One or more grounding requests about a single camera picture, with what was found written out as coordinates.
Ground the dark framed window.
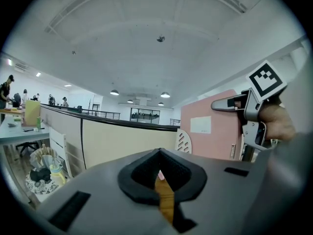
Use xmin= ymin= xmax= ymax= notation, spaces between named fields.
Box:
xmin=130 ymin=107 xmax=161 ymax=125

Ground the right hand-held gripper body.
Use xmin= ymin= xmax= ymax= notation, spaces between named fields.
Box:
xmin=241 ymin=60 xmax=288 ymax=152

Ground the grey desk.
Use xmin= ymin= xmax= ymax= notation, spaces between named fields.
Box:
xmin=0 ymin=116 xmax=51 ymax=147

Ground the pink folder with white label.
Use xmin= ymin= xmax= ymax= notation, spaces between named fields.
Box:
xmin=180 ymin=89 xmax=244 ymax=162

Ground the beige tote bag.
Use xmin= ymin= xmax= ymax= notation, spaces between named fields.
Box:
xmin=29 ymin=143 xmax=59 ymax=169

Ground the person's right hand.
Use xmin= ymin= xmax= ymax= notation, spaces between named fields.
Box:
xmin=258 ymin=98 xmax=297 ymax=141

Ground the yellow-handled drinking bottle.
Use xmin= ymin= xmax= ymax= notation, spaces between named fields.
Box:
xmin=49 ymin=164 xmax=67 ymax=188

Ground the white slatted chair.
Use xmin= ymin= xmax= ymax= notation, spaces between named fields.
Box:
xmin=48 ymin=127 xmax=74 ymax=179

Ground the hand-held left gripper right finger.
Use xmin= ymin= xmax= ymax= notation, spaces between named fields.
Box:
xmin=159 ymin=148 xmax=268 ymax=235

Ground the beige slotted file holder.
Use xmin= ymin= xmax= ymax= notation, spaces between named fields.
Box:
xmin=175 ymin=128 xmax=193 ymax=154

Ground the black metal railing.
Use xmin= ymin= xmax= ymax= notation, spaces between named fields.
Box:
xmin=79 ymin=107 xmax=121 ymax=120

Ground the wooden table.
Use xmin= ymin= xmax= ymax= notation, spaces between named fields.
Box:
xmin=0 ymin=108 xmax=25 ymax=119

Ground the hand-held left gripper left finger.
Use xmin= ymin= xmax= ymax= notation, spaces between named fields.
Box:
xmin=39 ymin=148 xmax=177 ymax=235

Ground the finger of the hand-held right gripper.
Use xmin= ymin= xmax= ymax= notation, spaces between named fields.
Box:
xmin=211 ymin=94 xmax=249 ymax=112

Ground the black bag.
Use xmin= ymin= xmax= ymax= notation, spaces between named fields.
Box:
xmin=29 ymin=167 xmax=52 ymax=183

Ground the yellow-green board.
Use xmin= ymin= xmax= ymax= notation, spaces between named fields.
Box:
xmin=23 ymin=99 xmax=42 ymax=127

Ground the person's right forearm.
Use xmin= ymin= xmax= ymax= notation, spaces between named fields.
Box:
xmin=242 ymin=52 xmax=313 ymax=235

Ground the black office chair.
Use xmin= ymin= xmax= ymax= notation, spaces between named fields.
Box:
xmin=15 ymin=141 xmax=40 ymax=157

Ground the beige office partition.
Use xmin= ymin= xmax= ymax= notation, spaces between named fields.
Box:
xmin=40 ymin=103 xmax=181 ymax=177

